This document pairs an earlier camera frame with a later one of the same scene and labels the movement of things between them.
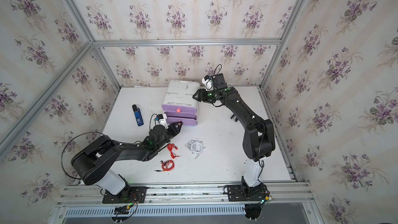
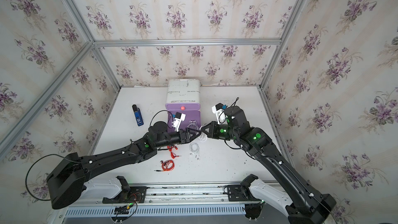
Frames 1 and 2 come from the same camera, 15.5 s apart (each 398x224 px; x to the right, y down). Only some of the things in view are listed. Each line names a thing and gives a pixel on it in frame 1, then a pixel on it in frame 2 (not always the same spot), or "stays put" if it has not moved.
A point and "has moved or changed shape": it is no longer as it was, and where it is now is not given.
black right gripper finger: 200,95 to 209,125
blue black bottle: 138,115 stays put
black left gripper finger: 179,127 to 193,134
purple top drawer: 179,108 has moved or changed shape
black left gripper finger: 176,123 to 188,130
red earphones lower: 168,165 stays put
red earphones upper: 170,147 stays put
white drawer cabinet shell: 181,92 stays put
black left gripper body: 169,134 to 181,134
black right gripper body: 211,96 to 223,131
